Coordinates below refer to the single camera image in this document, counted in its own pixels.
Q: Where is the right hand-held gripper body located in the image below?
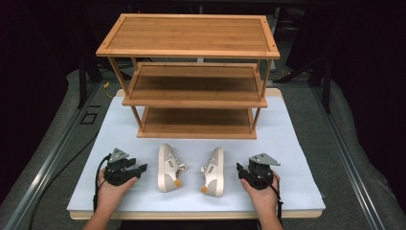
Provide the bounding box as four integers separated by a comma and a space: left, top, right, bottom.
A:
245, 152, 282, 191

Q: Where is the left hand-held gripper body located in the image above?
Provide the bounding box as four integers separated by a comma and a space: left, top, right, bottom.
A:
103, 148, 142, 187

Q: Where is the beige sneaker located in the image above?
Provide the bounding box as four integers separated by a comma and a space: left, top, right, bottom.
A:
157, 143, 189, 194
199, 147, 225, 198

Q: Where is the wooden shoe rack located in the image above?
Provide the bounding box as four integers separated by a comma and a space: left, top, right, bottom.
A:
95, 12, 282, 140

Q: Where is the person's right hand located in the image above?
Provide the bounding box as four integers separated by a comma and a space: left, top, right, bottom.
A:
239, 173, 282, 210

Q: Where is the person's left hand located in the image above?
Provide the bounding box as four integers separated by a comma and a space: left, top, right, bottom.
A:
96, 169, 139, 210

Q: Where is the white table mat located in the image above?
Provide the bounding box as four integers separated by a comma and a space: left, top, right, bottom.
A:
66, 95, 327, 213

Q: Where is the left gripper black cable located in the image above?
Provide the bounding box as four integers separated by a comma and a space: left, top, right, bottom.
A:
93, 153, 111, 214

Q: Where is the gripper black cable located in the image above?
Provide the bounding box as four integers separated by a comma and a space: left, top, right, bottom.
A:
271, 173, 284, 226
93, 153, 111, 214

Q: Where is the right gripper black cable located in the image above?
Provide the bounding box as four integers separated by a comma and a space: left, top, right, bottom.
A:
271, 173, 284, 226

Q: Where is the black floor cable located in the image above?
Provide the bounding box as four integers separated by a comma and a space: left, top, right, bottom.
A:
28, 133, 99, 230

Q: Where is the aluminium floor rail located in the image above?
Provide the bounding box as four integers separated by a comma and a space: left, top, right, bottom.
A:
3, 82, 103, 230
310, 85, 387, 230

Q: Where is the yellow cable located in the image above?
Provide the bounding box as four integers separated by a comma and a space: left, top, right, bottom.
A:
102, 81, 115, 99

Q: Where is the black stand post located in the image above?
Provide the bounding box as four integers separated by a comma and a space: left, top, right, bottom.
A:
321, 60, 333, 113
78, 56, 89, 109

